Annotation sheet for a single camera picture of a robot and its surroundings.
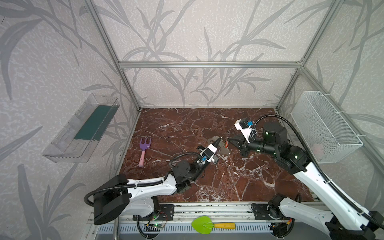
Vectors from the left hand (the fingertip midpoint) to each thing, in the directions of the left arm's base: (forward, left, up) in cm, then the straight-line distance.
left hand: (220, 134), depth 62 cm
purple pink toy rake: (+13, +46, -35) cm, 59 cm away
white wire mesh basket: (-1, -46, -1) cm, 46 cm away
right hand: (+1, -4, -2) cm, 5 cm away
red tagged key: (-2, -3, -6) cm, 7 cm away
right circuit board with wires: (-31, -31, -37) cm, 57 cm away
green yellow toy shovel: (-29, +6, -32) cm, 44 cm away
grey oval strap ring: (-1, -1, -12) cm, 12 cm away
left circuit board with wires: (-30, +29, -35) cm, 54 cm away
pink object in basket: (+1, -50, -13) cm, 52 cm away
